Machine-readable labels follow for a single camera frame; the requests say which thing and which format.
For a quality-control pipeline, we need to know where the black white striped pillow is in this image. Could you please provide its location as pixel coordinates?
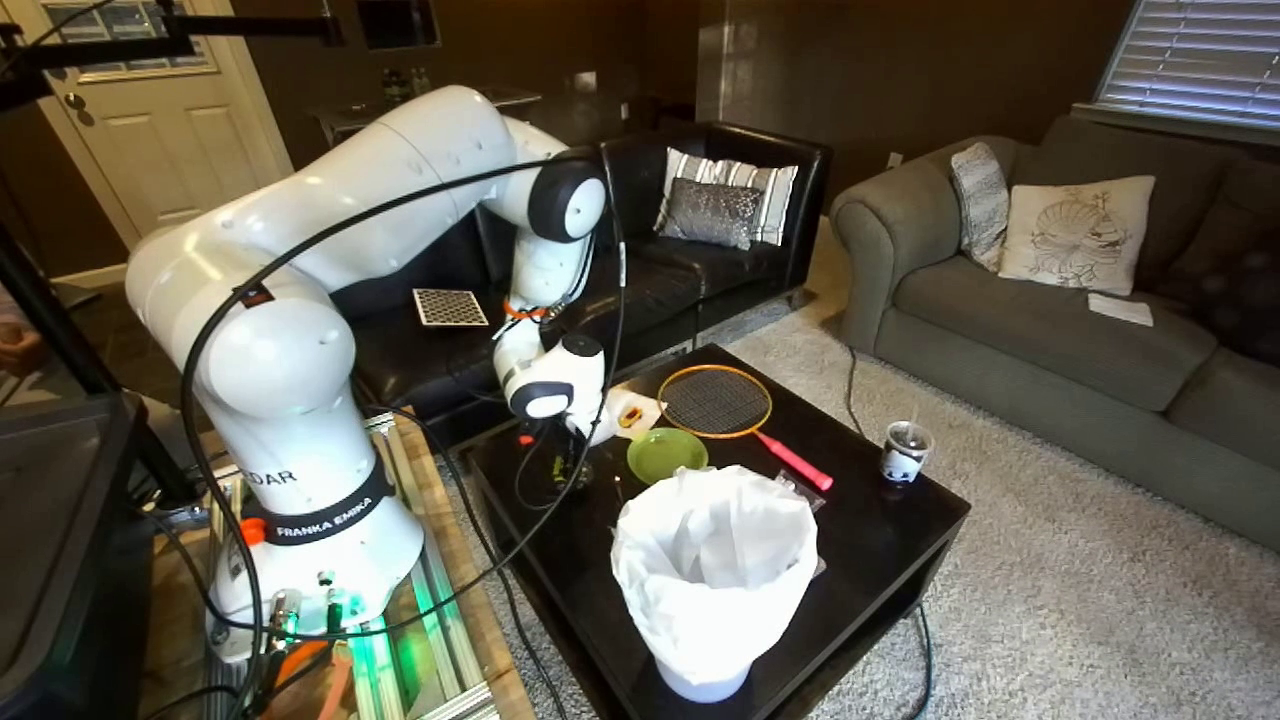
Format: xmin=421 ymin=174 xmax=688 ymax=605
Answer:
xmin=652 ymin=144 xmax=803 ymax=250

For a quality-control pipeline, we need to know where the grey white patterned pillow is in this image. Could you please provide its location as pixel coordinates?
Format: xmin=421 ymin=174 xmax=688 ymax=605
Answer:
xmin=948 ymin=134 xmax=1016 ymax=270

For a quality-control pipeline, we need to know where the small green toy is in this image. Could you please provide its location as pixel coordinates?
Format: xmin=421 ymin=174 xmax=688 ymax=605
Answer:
xmin=550 ymin=446 xmax=592 ymax=494

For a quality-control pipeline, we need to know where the black leather armchair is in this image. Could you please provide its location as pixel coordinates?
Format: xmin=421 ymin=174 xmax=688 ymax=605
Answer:
xmin=311 ymin=115 xmax=832 ymax=451

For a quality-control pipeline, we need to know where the dark patterned pillow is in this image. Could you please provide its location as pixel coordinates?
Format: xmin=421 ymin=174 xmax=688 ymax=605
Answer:
xmin=1165 ymin=155 xmax=1280 ymax=365

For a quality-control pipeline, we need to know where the silver grey pillow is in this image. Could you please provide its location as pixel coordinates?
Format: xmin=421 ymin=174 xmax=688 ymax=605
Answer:
xmin=655 ymin=174 xmax=770 ymax=254

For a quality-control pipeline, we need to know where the flat grey tablet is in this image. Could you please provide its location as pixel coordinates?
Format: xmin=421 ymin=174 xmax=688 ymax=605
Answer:
xmin=408 ymin=283 xmax=497 ymax=334

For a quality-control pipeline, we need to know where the white panel door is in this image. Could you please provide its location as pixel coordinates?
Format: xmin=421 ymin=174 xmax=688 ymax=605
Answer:
xmin=5 ymin=0 xmax=295 ymax=254

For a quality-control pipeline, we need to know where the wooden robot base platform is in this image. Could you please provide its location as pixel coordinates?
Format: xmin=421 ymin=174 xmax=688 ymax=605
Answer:
xmin=198 ymin=407 xmax=535 ymax=720

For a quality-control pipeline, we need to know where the white paper sheet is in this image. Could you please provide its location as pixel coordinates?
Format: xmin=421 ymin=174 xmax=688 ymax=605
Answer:
xmin=1086 ymin=286 xmax=1161 ymax=333

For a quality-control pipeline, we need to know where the black floor cable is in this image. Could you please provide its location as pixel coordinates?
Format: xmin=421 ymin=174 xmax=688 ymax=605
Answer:
xmin=841 ymin=334 xmax=869 ymax=434
xmin=901 ymin=605 xmax=941 ymax=720

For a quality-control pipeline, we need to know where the badminton racket with red handle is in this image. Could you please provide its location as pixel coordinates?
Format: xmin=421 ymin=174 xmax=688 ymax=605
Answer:
xmin=655 ymin=361 xmax=841 ymax=494

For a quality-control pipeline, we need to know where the cream printed throw pillow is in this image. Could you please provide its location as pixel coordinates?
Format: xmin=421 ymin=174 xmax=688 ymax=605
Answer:
xmin=995 ymin=172 xmax=1161 ymax=298

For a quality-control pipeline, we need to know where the white window blind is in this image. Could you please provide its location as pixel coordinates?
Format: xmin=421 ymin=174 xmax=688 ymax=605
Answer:
xmin=1094 ymin=0 xmax=1280 ymax=134

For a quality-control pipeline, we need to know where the black tripod stand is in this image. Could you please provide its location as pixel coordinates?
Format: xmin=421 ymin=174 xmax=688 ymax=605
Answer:
xmin=0 ymin=9 xmax=343 ymax=515

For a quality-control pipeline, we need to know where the green round plate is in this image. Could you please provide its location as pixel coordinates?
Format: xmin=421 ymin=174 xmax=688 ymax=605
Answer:
xmin=626 ymin=425 xmax=713 ymax=487

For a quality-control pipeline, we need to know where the bin with white bag liner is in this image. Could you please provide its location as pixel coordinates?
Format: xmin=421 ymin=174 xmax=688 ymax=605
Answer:
xmin=610 ymin=459 xmax=827 ymax=706

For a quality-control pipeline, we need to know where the black equipment case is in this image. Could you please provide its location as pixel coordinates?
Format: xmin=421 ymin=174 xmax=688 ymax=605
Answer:
xmin=0 ymin=392 xmax=153 ymax=720

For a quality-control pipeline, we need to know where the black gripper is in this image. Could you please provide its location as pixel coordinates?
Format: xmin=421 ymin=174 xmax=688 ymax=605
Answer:
xmin=542 ymin=413 xmax=601 ymax=494

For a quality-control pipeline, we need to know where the grey fabric sofa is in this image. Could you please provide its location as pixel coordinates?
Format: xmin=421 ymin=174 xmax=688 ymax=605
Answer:
xmin=827 ymin=111 xmax=1280 ymax=554

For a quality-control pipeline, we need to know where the black coffee table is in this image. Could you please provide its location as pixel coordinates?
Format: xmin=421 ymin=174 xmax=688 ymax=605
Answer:
xmin=449 ymin=341 xmax=975 ymax=720

